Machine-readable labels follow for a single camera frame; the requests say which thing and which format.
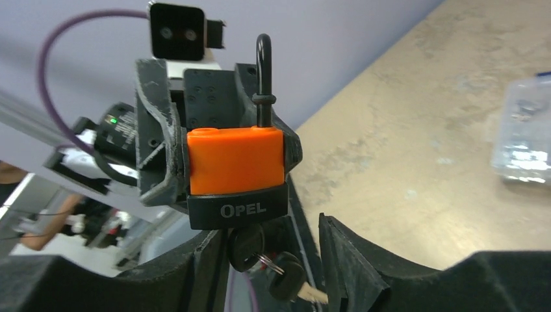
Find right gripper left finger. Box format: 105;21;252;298
1;230;229;311

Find person in background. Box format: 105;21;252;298
1;161;112;251

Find orange padlock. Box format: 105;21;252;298
186;34;288;230

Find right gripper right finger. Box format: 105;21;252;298
318;214;550;311

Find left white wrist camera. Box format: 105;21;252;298
147;1;226;79

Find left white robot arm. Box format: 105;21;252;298
47;57;303;229

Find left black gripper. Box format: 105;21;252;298
135;59;303;207

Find clear plastic screw box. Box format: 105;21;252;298
491;71;550;185

